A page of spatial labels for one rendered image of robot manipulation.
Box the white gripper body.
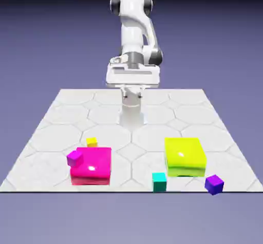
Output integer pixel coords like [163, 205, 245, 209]
[105, 62, 161, 89]

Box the small yellow cube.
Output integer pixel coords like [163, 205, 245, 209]
[86, 137, 98, 148]

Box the small magenta cube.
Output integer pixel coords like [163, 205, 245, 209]
[66, 150, 84, 168]

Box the small teal cube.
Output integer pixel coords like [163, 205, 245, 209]
[152, 172, 167, 193]

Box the small violet cube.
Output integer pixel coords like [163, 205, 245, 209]
[204, 174, 225, 196]

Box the large yellow-green box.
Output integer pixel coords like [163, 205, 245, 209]
[164, 137, 206, 178]

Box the large pink box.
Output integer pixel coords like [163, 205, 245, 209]
[70, 146, 112, 186]

